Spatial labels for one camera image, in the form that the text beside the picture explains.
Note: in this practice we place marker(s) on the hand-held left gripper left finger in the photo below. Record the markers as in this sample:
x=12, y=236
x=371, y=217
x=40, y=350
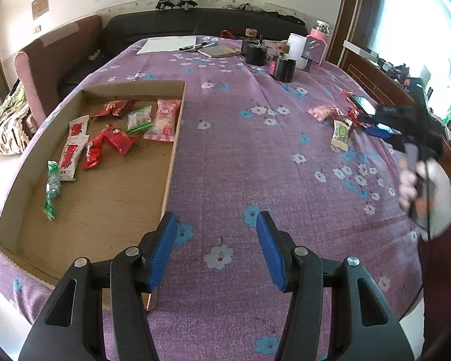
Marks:
x=161, y=248

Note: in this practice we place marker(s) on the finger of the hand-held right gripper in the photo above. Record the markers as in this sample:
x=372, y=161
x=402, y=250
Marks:
x=376, y=116
x=379, y=131

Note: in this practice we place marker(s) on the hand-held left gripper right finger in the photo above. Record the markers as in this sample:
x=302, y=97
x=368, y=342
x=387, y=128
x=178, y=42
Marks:
x=272, y=252

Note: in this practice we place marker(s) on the small red snack packet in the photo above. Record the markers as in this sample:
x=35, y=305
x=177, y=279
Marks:
x=354, y=116

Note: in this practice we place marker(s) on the brown cardboard box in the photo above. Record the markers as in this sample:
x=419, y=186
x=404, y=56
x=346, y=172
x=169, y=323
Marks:
x=109, y=203

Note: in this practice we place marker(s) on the bright red snack packet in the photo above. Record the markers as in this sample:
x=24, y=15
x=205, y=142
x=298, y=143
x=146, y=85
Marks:
x=119, y=140
x=93, y=152

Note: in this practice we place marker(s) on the green clear candy packet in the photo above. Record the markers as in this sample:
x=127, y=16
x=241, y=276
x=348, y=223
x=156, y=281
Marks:
x=53, y=190

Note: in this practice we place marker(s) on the pink cartoon snack packet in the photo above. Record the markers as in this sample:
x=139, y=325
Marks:
x=164, y=120

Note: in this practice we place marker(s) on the white and red snack packet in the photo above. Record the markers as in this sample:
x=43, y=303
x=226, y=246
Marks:
x=78, y=127
x=68, y=158

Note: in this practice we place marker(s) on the clear green-edged snack packet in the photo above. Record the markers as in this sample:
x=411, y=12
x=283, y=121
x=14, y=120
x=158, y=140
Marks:
x=139, y=118

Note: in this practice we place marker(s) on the dark red foil snack packet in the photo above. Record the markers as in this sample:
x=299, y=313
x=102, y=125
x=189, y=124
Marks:
x=112, y=108

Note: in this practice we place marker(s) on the person's right forearm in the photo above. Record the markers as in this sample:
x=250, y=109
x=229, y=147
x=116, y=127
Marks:
x=447, y=263

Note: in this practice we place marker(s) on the person's right hand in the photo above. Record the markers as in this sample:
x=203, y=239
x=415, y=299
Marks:
x=441, y=195

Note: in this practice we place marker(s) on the flat red snack packet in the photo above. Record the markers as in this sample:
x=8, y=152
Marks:
x=347, y=96

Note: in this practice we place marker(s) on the cream green-label snack packet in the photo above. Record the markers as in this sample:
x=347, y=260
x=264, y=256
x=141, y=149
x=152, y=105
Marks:
x=342, y=133

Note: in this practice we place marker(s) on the brown wooden furniture panel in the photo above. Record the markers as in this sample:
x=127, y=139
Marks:
x=364, y=71

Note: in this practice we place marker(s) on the dark tool clutter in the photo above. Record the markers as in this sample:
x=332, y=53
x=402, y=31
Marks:
x=402, y=73

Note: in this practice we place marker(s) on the pink clear snack packet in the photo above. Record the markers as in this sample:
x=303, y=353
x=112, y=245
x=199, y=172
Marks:
x=321, y=112

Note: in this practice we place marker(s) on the white flat box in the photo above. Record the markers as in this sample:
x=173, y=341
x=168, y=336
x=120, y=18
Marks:
x=360, y=49

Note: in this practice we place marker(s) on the black phone stand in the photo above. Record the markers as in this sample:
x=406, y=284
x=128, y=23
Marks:
x=312, y=54

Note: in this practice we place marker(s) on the pink thermos bottle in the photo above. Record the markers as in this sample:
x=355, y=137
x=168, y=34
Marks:
x=320, y=32

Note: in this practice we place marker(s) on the black canister with wooden knob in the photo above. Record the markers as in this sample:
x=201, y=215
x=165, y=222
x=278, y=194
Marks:
x=255, y=54
x=283, y=69

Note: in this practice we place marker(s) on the purple floral tablecloth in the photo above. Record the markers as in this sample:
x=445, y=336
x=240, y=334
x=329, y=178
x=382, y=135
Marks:
x=248, y=150

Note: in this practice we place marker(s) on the white cup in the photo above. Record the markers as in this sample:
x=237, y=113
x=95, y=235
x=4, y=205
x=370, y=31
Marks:
x=296, y=45

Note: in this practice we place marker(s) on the tan notebook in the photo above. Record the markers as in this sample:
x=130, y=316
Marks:
x=218, y=51

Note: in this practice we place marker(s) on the small red object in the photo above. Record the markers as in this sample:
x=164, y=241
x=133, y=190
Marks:
x=226, y=33

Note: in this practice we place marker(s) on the black pen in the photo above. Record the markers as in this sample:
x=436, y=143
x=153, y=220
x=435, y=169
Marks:
x=191, y=47
x=208, y=44

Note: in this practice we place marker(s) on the patterned striped cloth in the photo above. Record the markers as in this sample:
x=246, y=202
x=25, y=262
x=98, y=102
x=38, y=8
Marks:
x=5, y=124

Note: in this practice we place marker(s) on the white paper sheet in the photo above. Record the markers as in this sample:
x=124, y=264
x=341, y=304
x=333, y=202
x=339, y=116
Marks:
x=165, y=45

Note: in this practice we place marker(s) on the maroon armchair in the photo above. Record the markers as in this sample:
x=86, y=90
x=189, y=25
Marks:
x=49, y=60

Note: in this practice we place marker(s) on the black sofa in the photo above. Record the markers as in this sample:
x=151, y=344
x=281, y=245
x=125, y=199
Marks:
x=154, y=26

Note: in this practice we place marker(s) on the small wall plaque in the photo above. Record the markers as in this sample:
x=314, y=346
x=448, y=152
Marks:
x=40, y=5

